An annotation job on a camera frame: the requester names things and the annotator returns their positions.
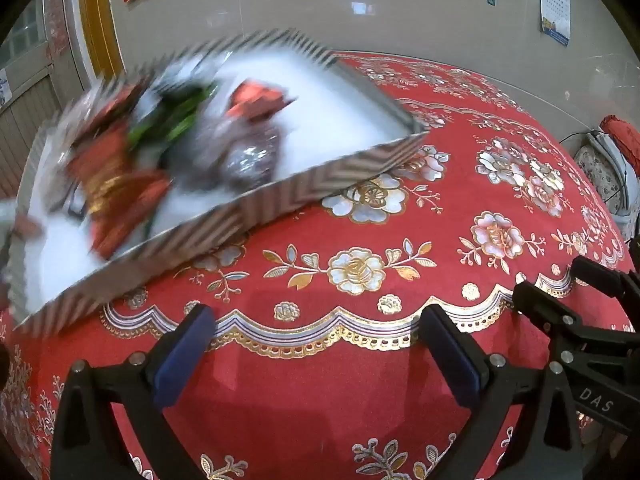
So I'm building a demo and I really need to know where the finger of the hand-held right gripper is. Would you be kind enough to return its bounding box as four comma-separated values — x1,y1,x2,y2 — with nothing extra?
572,256,640,331
512,281,640,357

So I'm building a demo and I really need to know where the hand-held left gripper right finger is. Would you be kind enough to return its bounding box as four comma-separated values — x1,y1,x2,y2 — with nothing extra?
419,304,583,480

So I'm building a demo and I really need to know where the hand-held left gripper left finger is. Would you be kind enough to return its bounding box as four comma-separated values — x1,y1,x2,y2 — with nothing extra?
50,304,216,480

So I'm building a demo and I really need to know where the striped cardboard box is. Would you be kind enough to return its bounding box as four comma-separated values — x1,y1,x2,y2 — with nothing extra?
0,29,431,333

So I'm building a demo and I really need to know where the floral cushion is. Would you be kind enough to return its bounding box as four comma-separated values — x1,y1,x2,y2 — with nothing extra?
574,135,631,216

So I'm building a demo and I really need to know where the red floral tablecloth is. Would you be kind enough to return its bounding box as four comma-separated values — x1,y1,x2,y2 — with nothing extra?
0,50,633,480

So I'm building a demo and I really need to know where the red cushion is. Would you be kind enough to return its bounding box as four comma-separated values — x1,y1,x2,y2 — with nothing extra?
600,115,640,176

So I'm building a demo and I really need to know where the red gold snack packet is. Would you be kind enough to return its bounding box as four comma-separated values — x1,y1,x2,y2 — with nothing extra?
67,125,173,258

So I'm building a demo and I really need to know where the clear bag of brown candies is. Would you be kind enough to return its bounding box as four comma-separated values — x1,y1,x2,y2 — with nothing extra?
192,110,281,186

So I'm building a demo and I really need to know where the brown white triangular packet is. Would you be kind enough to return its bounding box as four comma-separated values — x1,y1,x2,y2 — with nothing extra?
225,79,296,121

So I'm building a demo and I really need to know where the glass block window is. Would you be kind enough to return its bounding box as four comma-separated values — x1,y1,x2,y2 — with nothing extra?
7,0,47,61

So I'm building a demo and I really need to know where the black cable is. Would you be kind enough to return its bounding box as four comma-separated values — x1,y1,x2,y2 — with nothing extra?
559,130,632,206

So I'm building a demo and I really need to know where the wall calendar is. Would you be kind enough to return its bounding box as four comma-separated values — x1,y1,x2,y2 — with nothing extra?
539,0,572,46

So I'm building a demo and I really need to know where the golden door frame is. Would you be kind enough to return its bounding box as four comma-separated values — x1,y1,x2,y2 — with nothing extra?
77,0,126,81

